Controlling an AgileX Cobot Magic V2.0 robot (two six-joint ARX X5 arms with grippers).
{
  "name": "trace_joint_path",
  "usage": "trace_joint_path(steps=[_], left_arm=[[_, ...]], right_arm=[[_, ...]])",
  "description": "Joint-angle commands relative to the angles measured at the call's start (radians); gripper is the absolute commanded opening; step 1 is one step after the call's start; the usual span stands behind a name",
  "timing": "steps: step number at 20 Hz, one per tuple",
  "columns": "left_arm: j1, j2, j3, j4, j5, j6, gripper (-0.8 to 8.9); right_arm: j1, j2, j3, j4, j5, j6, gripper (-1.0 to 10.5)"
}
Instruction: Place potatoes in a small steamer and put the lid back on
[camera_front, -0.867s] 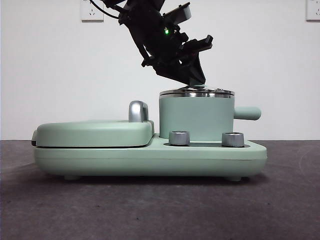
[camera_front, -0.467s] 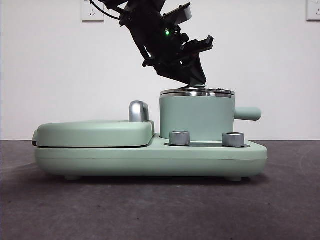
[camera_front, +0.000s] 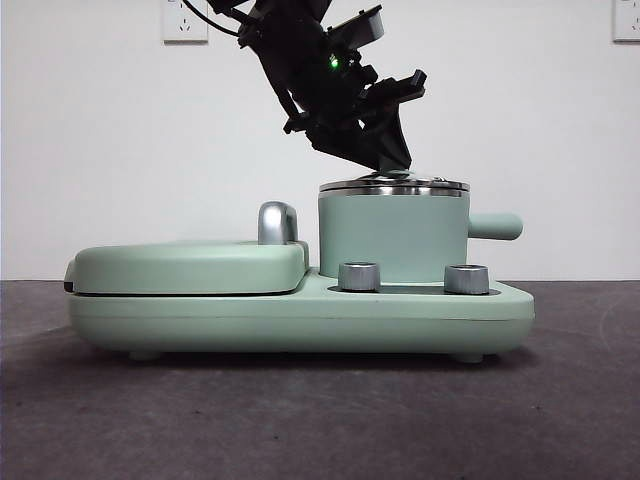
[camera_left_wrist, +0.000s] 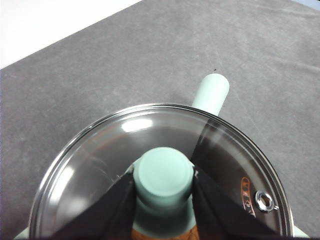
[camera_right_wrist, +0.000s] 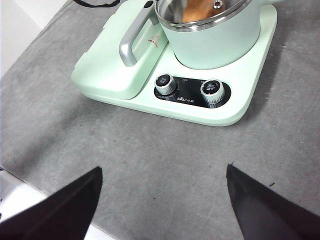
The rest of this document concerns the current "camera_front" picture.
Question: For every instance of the green breakfast machine base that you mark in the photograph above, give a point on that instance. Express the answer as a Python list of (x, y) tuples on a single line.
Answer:
[(300, 325)]

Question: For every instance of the green griddle cover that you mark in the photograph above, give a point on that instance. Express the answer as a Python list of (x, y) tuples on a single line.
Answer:
[(185, 270)]

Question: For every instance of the white wall socket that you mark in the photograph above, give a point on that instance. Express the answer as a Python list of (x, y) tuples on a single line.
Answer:
[(627, 22), (180, 27)]

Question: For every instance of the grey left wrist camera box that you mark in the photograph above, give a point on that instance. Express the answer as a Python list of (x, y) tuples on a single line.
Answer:
[(367, 27)]

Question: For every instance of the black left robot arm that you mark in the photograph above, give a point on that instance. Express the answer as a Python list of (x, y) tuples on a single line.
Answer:
[(300, 60)]

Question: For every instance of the silver control knob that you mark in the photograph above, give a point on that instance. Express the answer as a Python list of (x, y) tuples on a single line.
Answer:
[(466, 280), (358, 277)]

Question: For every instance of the glass lid with green knob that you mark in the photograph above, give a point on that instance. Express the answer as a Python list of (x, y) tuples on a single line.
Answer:
[(440, 187)]

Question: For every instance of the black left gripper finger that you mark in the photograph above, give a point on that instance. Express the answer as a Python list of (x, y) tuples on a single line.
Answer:
[(395, 142), (350, 145)]

